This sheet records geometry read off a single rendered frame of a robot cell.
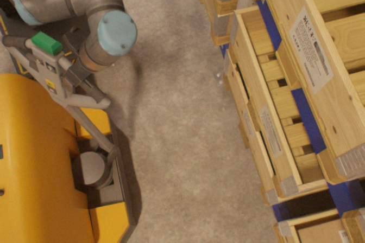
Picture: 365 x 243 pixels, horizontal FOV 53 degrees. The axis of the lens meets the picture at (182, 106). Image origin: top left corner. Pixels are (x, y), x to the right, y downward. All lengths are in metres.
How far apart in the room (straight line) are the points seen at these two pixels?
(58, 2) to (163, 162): 1.64
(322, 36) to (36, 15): 0.69
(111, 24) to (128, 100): 1.71
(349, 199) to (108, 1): 0.90
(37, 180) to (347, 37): 1.28
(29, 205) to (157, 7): 1.77
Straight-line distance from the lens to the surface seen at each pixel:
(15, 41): 1.26
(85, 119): 1.54
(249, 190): 2.37
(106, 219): 2.02
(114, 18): 0.84
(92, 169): 1.98
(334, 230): 1.97
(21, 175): 1.62
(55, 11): 0.91
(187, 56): 2.62
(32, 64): 1.27
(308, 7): 1.04
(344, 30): 1.27
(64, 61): 1.13
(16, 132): 1.67
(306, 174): 1.66
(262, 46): 1.82
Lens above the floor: 2.33
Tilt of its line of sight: 70 degrees down
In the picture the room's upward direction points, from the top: 4 degrees counter-clockwise
